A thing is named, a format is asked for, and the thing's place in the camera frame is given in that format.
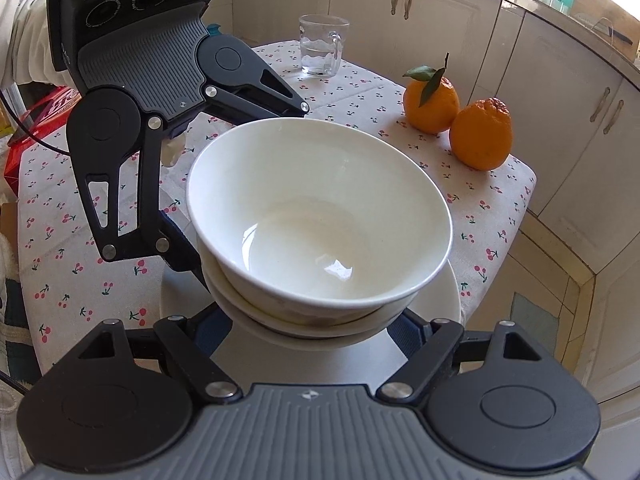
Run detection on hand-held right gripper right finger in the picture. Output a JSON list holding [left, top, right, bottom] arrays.
[[377, 307, 543, 403]]

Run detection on clear glass mug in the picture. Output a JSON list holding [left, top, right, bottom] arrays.
[[298, 14, 351, 79]]

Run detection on bumpy orange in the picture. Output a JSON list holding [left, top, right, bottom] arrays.
[[448, 97, 514, 172]]

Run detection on orange with green leaf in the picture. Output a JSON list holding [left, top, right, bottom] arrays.
[[403, 52, 461, 135]]

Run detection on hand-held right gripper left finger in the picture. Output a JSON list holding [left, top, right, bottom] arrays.
[[75, 305, 243, 403]]

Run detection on cardboard box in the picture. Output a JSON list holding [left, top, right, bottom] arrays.
[[575, 0, 640, 37]]

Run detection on white fruit-print plate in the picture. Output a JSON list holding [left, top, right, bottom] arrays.
[[207, 260, 462, 396]]

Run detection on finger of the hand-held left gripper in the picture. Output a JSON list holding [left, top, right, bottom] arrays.
[[200, 45, 312, 126], [69, 115, 213, 293]]

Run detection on white floral bowl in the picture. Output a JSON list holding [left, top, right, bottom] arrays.
[[185, 117, 454, 312], [200, 247, 418, 328], [220, 300, 401, 339]]

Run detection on cherry-print tablecloth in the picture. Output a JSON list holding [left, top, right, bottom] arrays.
[[17, 40, 538, 366]]

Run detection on white kitchen cabinets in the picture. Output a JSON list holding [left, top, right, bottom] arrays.
[[200, 0, 640, 411]]

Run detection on red snack package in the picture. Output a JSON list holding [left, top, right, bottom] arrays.
[[4, 85, 76, 196]]

